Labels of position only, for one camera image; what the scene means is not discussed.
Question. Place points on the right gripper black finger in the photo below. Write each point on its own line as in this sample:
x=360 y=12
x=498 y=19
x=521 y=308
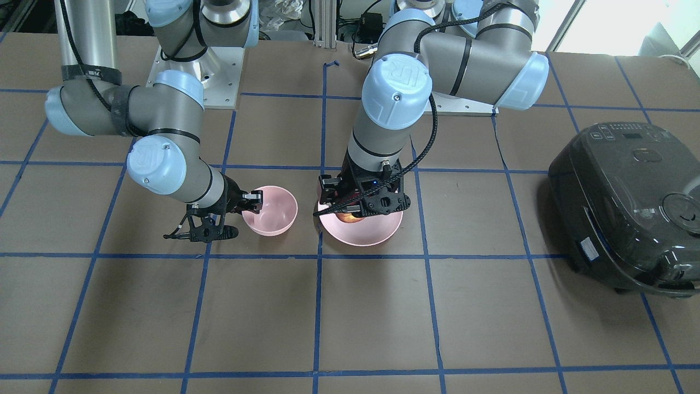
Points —
x=206 y=234
x=252 y=201

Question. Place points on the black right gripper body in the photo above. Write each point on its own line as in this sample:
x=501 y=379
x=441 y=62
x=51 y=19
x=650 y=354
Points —
x=233 y=198

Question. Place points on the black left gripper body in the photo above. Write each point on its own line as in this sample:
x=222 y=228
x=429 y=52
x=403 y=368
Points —
x=328 y=185

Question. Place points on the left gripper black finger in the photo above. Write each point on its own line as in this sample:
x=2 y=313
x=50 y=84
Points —
x=325 y=209

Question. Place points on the red apple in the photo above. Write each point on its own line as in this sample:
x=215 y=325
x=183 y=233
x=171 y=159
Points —
x=348 y=218

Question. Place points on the small pink bowl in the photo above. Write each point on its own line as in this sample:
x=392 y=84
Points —
x=277 y=214

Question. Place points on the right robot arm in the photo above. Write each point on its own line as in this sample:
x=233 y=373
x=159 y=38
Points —
x=166 y=117

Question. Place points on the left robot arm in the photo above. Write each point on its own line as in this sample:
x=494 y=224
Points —
x=488 y=58

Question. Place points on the large pink plate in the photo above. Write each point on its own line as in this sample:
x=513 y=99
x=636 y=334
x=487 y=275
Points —
x=368 y=231

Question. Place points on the dark rice cooker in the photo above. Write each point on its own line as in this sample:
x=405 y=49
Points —
x=627 y=193

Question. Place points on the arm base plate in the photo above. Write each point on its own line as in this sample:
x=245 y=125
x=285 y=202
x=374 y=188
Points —
x=461 y=106
x=229 y=76

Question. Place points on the aluminium frame post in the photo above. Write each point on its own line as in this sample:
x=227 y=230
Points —
x=325 y=23

